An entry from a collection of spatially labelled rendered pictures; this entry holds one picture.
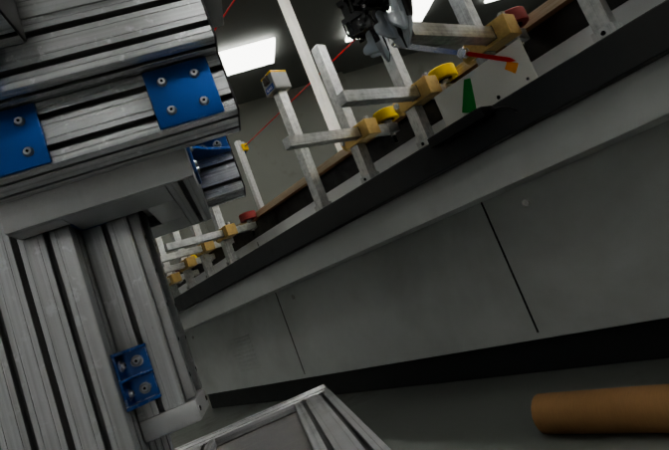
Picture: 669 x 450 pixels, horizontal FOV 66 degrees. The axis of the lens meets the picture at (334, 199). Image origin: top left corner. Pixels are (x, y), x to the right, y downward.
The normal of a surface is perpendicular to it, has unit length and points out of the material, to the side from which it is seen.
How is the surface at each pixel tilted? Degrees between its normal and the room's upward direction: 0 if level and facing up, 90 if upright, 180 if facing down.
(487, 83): 90
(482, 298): 90
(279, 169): 90
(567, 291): 90
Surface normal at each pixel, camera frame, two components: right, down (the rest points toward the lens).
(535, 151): -0.74, 0.18
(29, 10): 0.15, -0.22
